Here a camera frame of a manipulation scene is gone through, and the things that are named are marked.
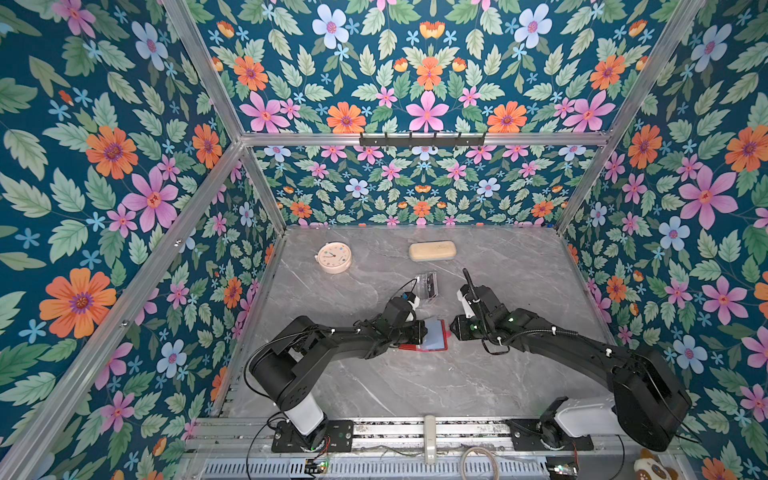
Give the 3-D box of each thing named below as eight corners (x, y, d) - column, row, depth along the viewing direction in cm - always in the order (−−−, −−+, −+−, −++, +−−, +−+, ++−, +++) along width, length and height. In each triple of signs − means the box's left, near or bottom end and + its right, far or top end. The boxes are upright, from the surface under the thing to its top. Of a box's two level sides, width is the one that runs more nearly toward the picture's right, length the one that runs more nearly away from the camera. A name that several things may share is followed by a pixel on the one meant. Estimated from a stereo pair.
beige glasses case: (409, 261, 111) (409, 255, 108) (409, 247, 116) (409, 240, 113) (456, 261, 111) (457, 255, 108) (454, 247, 116) (455, 240, 113)
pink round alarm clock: (313, 273, 108) (311, 268, 105) (320, 246, 116) (318, 241, 114) (349, 273, 108) (348, 268, 105) (353, 246, 116) (352, 241, 114)
